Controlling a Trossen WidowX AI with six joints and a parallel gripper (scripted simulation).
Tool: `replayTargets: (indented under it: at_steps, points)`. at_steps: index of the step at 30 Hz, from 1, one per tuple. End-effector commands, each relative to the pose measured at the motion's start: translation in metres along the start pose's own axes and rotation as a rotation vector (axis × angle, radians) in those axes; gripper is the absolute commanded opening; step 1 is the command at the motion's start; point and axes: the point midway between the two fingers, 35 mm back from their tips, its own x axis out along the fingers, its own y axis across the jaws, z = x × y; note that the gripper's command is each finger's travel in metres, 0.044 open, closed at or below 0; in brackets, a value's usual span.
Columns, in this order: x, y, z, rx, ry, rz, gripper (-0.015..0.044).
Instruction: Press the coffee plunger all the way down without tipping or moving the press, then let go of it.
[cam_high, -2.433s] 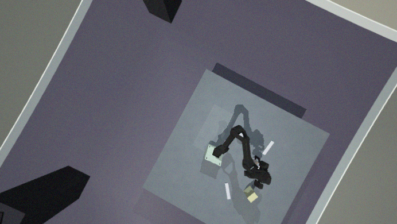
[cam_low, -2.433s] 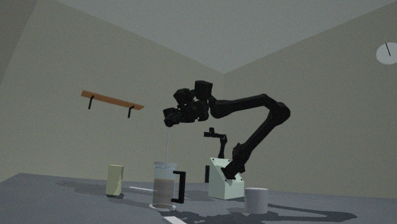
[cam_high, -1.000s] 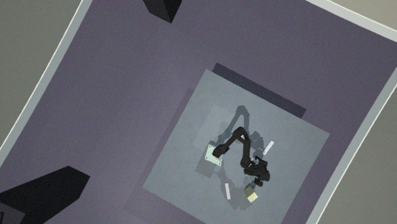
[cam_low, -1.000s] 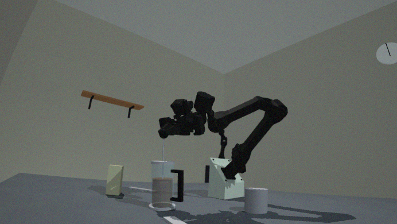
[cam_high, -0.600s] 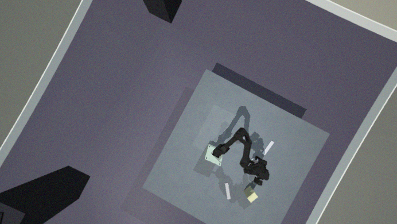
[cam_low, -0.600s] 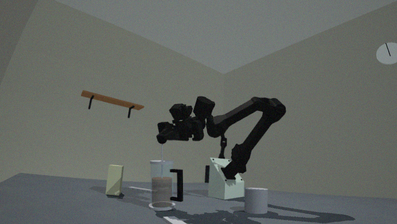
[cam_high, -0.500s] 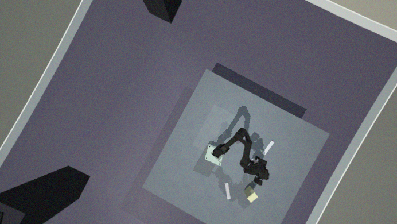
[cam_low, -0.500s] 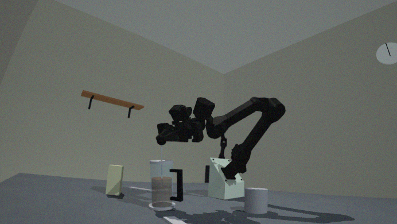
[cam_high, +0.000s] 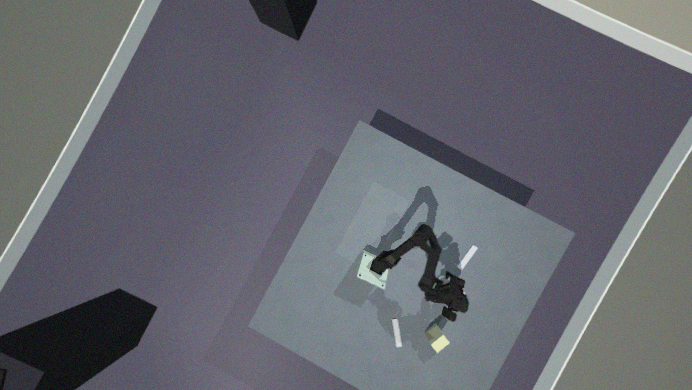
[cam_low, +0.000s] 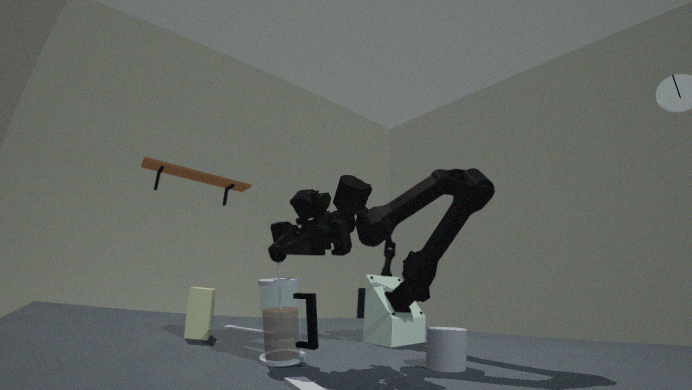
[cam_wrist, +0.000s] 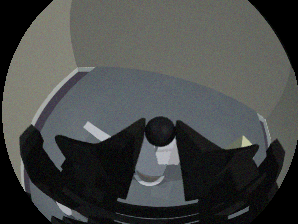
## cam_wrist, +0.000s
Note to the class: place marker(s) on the glass french press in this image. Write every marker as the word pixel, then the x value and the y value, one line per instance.
pixel 158 155

